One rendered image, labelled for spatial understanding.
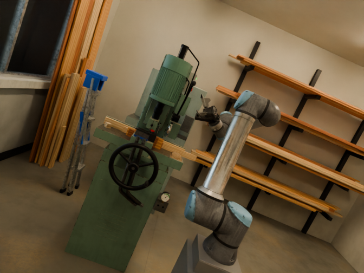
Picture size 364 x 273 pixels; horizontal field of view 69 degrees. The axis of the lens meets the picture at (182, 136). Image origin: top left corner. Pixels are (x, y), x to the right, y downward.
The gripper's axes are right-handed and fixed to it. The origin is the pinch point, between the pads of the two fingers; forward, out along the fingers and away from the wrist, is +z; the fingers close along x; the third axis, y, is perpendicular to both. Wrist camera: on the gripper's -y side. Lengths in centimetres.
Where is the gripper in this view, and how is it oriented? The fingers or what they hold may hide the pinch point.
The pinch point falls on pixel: (197, 102)
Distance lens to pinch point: 174.3
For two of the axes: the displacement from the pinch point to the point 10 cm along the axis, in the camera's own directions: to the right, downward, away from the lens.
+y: 8.3, -1.4, -5.4
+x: -2.5, 7.7, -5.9
